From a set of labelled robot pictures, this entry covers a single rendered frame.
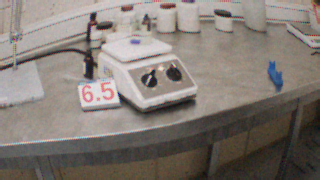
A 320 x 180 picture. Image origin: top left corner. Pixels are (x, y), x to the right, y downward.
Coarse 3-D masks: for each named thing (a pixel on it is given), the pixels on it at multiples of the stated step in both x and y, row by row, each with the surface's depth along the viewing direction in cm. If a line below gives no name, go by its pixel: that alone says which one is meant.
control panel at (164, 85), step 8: (152, 64) 108; (160, 64) 108; (168, 64) 109; (176, 64) 110; (128, 72) 105; (136, 72) 105; (144, 72) 106; (160, 72) 107; (184, 72) 109; (136, 80) 104; (160, 80) 106; (168, 80) 106; (184, 80) 108; (144, 88) 103; (152, 88) 104; (160, 88) 104; (168, 88) 105; (176, 88) 106; (184, 88) 106; (144, 96) 102; (152, 96) 103
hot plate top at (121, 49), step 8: (120, 40) 116; (128, 40) 116; (152, 40) 116; (104, 48) 112; (112, 48) 111; (120, 48) 111; (128, 48) 111; (136, 48) 110; (144, 48) 110; (152, 48) 110; (160, 48) 110; (168, 48) 110; (120, 56) 106; (128, 56) 106; (136, 56) 107; (144, 56) 108
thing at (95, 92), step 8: (112, 80) 108; (80, 88) 106; (88, 88) 106; (96, 88) 107; (104, 88) 107; (112, 88) 108; (88, 96) 105; (96, 96) 106; (104, 96) 106; (112, 96) 107
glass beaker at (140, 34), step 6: (138, 12) 113; (132, 18) 112; (138, 18) 114; (144, 18) 114; (150, 18) 110; (132, 24) 110; (138, 24) 109; (144, 24) 110; (150, 24) 111; (132, 30) 111; (138, 30) 110; (144, 30) 110; (150, 30) 111; (132, 36) 111; (138, 36) 111; (144, 36) 111; (150, 36) 112; (132, 42) 112; (138, 42) 111; (144, 42) 111; (150, 42) 113
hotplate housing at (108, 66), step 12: (108, 60) 111; (132, 60) 109; (144, 60) 109; (156, 60) 109; (168, 60) 110; (108, 72) 111; (120, 72) 106; (120, 84) 107; (132, 84) 104; (120, 96) 109; (132, 96) 104; (156, 96) 103; (168, 96) 104; (180, 96) 106; (192, 96) 108; (144, 108) 102
